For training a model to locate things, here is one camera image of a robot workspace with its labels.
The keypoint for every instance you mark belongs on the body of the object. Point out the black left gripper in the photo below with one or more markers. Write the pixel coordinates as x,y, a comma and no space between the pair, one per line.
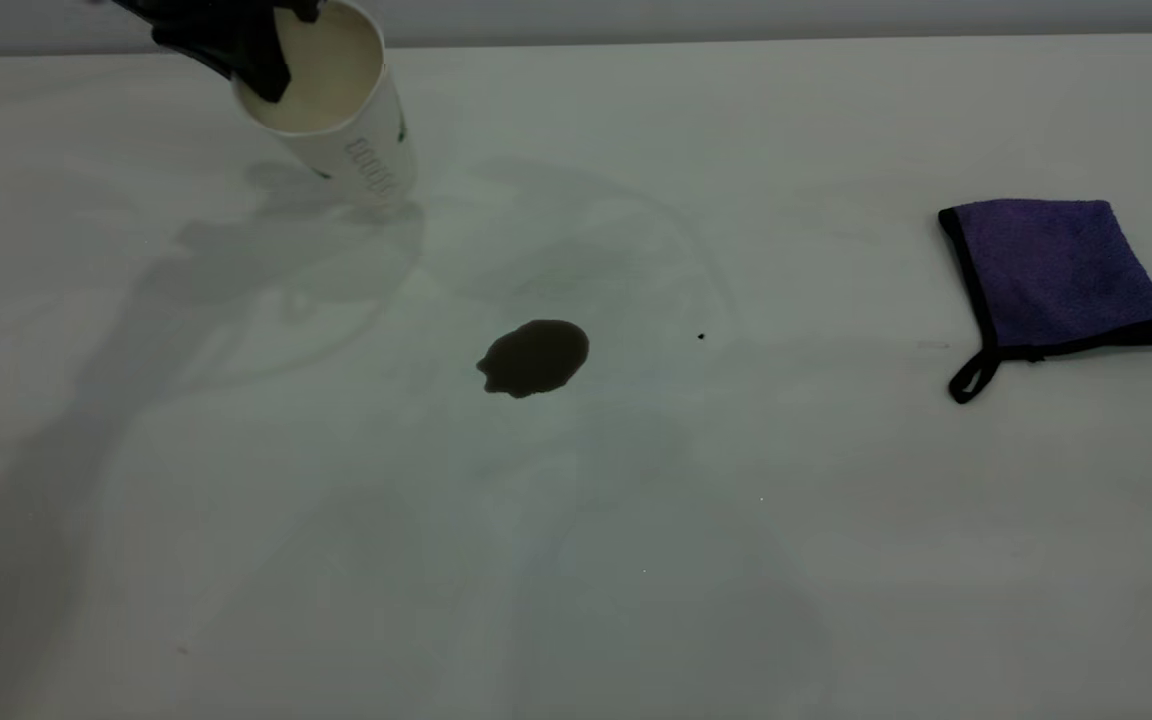
206,12

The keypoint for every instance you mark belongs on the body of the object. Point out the white paper coffee cup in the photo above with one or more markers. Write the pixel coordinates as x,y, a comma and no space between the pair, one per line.
336,90

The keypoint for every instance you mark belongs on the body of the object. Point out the purple cloth with black trim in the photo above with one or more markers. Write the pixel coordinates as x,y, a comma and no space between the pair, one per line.
1056,270

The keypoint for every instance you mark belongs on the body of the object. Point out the dark brown coffee spill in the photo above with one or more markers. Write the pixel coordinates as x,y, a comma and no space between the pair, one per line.
536,357

